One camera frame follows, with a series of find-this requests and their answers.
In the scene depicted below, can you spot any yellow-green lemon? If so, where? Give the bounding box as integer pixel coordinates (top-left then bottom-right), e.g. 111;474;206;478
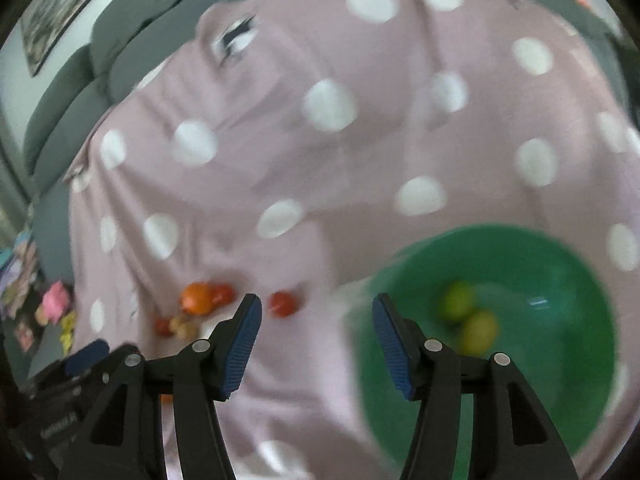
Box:
458;310;499;358

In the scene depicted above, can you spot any green lime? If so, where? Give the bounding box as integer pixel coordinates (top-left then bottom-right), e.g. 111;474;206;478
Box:
438;281;476;325

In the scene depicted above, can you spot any lone cherry tomato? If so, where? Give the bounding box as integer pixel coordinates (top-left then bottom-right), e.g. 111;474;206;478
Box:
268;290;299;318

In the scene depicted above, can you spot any brown longan right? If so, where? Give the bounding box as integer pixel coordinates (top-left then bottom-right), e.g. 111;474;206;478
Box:
176;321;200;341

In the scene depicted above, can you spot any brown longan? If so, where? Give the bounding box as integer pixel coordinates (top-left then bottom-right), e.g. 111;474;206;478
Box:
168;315;186;337
176;321;200;341

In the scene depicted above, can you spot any brown longan left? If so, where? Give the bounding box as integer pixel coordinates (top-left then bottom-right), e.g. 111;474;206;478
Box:
168;315;186;337

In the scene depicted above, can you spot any pink plush toy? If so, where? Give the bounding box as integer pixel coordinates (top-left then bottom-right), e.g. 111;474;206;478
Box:
42;281;72;324

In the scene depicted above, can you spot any green plastic bowl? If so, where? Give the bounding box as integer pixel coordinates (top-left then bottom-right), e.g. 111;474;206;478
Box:
357;224;616;479

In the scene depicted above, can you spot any pink polka dot cloth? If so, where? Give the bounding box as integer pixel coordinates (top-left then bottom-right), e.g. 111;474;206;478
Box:
67;0;639;479

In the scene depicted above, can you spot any framed wall picture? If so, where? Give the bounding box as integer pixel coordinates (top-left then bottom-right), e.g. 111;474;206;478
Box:
20;0;91;77

